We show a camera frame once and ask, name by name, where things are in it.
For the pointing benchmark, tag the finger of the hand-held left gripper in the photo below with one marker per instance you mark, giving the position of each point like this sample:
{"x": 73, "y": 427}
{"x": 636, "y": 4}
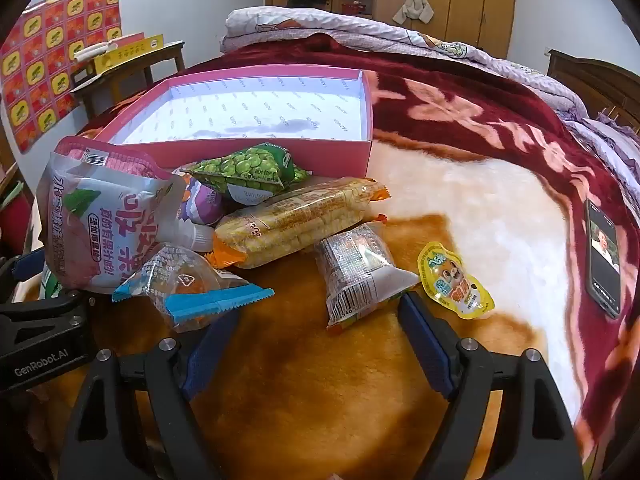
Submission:
{"x": 27, "y": 267}

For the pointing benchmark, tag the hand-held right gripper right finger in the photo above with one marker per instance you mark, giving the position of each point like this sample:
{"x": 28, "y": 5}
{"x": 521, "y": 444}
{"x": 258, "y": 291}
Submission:
{"x": 425, "y": 340}

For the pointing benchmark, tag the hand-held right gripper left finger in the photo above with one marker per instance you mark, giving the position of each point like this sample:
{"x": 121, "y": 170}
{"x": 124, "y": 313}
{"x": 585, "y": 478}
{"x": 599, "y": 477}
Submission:
{"x": 210, "y": 347}

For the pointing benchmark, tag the dark green snack packet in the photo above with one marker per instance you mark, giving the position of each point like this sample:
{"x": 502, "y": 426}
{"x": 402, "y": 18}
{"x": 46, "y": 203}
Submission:
{"x": 50, "y": 280}

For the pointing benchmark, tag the blue-edged clear snack packet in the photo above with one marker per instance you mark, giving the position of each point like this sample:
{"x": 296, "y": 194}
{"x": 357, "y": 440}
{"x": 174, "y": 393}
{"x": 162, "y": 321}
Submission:
{"x": 180, "y": 280}

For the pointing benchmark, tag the clear barcode snack packet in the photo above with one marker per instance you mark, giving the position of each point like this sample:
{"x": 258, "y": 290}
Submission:
{"x": 360, "y": 280}

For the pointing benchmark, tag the pink jelly drink pouch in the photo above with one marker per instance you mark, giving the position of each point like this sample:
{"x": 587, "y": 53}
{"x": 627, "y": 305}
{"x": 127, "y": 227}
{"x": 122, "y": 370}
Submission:
{"x": 115, "y": 220}

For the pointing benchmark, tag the purple candy tin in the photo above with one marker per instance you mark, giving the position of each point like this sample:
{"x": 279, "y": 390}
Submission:
{"x": 202, "y": 205}

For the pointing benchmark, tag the green pea snack packet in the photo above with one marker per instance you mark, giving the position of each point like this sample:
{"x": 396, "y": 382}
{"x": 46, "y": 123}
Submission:
{"x": 245, "y": 165}

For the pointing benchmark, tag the pink cardboard box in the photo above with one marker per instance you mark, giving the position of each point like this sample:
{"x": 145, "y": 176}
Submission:
{"x": 340, "y": 156}

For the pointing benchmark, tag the red chair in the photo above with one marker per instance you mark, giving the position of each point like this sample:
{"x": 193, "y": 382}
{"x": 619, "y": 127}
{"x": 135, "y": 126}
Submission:
{"x": 15, "y": 215}

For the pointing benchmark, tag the black smartphone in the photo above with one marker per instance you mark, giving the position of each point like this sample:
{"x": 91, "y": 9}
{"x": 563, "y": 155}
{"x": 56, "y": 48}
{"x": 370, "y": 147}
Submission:
{"x": 602, "y": 260}

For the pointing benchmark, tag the brown cardboard box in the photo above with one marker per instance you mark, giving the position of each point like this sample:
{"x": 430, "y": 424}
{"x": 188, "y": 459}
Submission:
{"x": 87, "y": 77}

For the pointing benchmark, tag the maroon floral blanket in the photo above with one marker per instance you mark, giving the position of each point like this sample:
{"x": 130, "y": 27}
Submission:
{"x": 450, "y": 125}

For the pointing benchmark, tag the white paper roll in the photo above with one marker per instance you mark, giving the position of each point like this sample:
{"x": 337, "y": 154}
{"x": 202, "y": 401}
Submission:
{"x": 95, "y": 51}

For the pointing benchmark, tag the long yellow box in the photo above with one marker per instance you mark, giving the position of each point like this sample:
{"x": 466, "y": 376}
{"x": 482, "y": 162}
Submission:
{"x": 130, "y": 52}

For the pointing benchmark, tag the wooden side table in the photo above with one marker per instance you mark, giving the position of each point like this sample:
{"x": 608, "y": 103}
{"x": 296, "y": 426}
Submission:
{"x": 160, "y": 55}

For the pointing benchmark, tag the purple frilled pillow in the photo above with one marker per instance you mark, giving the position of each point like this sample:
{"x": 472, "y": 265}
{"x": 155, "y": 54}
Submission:
{"x": 610, "y": 145}

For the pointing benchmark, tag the wooden headboard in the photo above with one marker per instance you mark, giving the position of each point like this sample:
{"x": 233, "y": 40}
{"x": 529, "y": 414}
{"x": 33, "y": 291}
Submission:
{"x": 600, "y": 80}

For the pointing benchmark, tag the folded purple quilt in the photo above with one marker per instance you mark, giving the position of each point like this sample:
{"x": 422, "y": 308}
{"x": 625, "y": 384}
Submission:
{"x": 350, "y": 22}

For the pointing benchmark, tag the white hanging towel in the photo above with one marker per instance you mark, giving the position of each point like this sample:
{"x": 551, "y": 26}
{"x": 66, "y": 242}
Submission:
{"x": 412, "y": 7}

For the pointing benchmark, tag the red basket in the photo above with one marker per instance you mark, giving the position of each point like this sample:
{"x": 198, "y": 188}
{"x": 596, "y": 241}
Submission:
{"x": 355, "y": 7}

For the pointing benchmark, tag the red yellow wall poster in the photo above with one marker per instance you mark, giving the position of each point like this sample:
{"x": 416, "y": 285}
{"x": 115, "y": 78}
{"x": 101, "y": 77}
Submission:
{"x": 45, "y": 60}

